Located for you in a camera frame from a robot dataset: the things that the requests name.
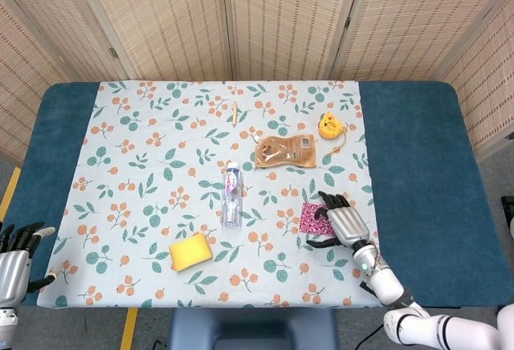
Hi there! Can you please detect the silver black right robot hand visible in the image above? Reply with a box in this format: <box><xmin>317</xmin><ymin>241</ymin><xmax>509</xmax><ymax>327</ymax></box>
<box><xmin>306</xmin><ymin>190</ymin><xmax>371</xmax><ymax>251</ymax></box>

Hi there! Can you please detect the blue table cover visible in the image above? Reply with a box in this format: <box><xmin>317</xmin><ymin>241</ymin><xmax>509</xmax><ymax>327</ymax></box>
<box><xmin>2</xmin><ymin>80</ymin><xmax>503</xmax><ymax>310</ymax></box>

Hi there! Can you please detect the clear plastic water bottle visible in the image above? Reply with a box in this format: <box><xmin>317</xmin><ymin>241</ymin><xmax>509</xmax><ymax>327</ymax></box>
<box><xmin>220</xmin><ymin>160</ymin><xmax>245</xmax><ymax>229</ymax></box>

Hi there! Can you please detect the yellow floor tape strip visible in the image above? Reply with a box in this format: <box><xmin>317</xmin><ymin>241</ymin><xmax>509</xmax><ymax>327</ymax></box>
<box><xmin>120</xmin><ymin>307</ymin><xmax>140</xmax><ymax>350</ymax></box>
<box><xmin>0</xmin><ymin>166</ymin><xmax>22</xmax><ymax>215</ymax></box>

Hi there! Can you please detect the yellow cartoon tape measure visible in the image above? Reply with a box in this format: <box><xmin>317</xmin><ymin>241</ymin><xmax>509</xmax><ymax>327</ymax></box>
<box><xmin>318</xmin><ymin>111</ymin><xmax>349</xmax><ymax>157</ymax></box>

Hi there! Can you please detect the pink patterned pouch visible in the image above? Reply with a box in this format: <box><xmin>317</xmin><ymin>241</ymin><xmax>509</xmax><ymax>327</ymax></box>
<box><xmin>311</xmin><ymin>201</ymin><xmax>334</xmax><ymax>236</ymax></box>

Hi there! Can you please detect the floral tablecloth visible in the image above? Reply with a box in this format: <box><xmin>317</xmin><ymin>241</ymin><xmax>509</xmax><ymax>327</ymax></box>
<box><xmin>36</xmin><ymin>79</ymin><xmax>387</xmax><ymax>310</ymax></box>

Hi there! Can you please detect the brown snack pouch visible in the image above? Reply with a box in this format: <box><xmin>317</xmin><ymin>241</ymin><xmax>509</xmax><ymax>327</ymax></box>
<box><xmin>254</xmin><ymin>133</ymin><xmax>318</xmax><ymax>169</ymax></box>

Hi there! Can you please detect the blue robot torso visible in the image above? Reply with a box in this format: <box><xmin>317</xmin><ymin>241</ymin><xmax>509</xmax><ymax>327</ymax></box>
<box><xmin>167</xmin><ymin>307</ymin><xmax>339</xmax><ymax>350</ymax></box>

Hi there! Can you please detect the yellow sponge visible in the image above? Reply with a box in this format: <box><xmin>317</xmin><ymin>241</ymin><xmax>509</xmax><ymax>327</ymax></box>
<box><xmin>168</xmin><ymin>232</ymin><xmax>214</xmax><ymax>273</ymax></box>

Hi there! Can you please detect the woven bamboo screen panel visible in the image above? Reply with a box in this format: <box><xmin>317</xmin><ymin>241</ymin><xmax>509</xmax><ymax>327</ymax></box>
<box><xmin>67</xmin><ymin>0</ymin><xmax>234</xmax><ymax>82</ymax></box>
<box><xmin>328</xmin><ymin>0</ymin><xmax>507</xmax><ymax>82</ymax></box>
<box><xmin>0</xmin><ymin>0</ymin><xmax>137</xmax><ymax>82</ymax></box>
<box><xmin>221</xmin><ymin>0</ymin><xmax>366</xmax><ymax>82</ymax></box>
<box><xmin>0</xmin><ymin>0</ymin><xmax>71</xmax><ymax>166</ymax></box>
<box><xmin>439</xmin><ymin>0</ymin><xmax>514</xmax><ymax>162</ymax></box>

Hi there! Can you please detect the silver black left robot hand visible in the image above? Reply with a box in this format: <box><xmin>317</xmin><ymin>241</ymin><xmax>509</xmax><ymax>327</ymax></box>
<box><xmin>0</xmin><ymin>221</ymin><xmax>63</xmax><ymax>307</ymax></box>

